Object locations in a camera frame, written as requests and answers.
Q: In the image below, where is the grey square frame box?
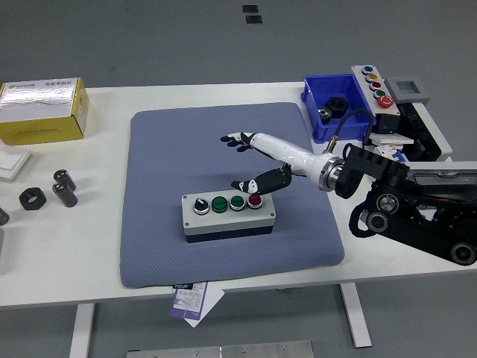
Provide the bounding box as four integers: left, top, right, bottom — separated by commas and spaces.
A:
385, 76, 430, 105

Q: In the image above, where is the white five-button control box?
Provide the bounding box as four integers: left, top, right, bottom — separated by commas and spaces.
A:
351, 64, 402, 116

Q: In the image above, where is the grey-blue padded mat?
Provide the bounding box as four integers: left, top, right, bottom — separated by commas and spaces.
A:
119, 102, 346, 289

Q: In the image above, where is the white switch plate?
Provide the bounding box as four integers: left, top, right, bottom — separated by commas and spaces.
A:
367, 131, 414, 147

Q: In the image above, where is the yellow silver cardboard box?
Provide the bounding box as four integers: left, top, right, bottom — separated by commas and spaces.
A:
0, 77, 90, 146

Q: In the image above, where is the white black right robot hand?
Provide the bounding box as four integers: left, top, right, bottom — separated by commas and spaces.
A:
219, 131, 327, 195

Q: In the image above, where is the black cylindrical capacitor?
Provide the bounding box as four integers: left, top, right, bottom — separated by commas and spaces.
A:
53, 169, 78, 191
51, 181, 79, 208

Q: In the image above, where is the blue plastic bin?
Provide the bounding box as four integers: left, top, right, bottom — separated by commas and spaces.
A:
300, 73, 377, 145

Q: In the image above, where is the grey four-control button box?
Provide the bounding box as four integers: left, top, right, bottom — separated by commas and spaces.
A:
181, 192, 277, 244

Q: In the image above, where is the white table leg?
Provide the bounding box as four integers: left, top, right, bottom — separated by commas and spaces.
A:
69, 304, 96, 358
338, 283, 373, 349

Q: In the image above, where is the black rectangular device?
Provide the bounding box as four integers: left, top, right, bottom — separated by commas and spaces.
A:
376, 102, 454, 163

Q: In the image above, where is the white square panel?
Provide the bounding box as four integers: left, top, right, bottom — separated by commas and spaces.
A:
0, 145, 31, 183

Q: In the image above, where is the white paper card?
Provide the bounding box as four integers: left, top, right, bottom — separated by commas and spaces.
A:
184, 286, 226, 329

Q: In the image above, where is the grey metal plate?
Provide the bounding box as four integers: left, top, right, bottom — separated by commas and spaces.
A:
126, 339, 316, 358

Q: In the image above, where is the white windowed distribution box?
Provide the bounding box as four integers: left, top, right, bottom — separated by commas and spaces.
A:
404, 160, 477, 187

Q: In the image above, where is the purple white paper tag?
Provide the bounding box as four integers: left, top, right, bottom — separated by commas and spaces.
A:
169, 282, 209, 321

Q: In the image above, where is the large black hex nut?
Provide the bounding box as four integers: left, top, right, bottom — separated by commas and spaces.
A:
324, 96, 350, 119
19, 187, 47, 211

